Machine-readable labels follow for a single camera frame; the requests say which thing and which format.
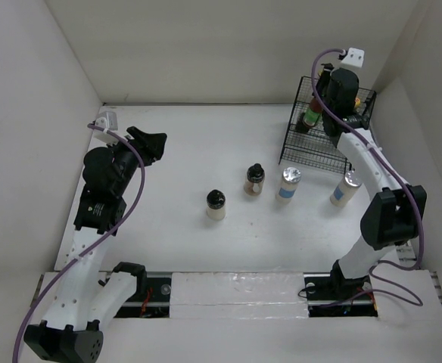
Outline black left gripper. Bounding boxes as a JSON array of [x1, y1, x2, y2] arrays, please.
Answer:
[[106, 127, 165, 196]]

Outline brown spice jar black cap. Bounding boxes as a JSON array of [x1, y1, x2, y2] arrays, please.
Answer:
[[244, 163, 265, 196]]

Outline blue label silver cap jar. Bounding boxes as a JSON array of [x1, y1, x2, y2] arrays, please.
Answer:
[[275, 166, 301, 204]]

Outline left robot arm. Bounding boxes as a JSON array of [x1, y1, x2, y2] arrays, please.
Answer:
[[13, 123, 167, 362]]

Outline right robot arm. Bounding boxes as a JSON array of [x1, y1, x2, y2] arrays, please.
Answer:
[[316, 68, 427, 299]]

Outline white spice jar black cap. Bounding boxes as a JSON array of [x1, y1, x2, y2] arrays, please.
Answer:
[[206, 189, 226, 222]]

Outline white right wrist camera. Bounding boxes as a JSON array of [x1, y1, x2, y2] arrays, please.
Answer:
[[339, 48, 365, 69]]

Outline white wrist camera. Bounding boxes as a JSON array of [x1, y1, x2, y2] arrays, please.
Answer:
[[92, 111, 118, 144], [339, 48, 365, 69]]

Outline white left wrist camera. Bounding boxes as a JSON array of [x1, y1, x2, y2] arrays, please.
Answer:
[[92, 111, 118, 144]]

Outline black wire rack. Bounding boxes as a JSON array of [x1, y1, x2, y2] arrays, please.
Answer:
[[278, 76, 377, 172]]

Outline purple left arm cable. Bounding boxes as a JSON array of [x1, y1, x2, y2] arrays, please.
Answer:
[[11, 123, 146, 363]]

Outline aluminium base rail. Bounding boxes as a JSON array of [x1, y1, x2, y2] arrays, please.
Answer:
[[35, 270, 381, 319]]

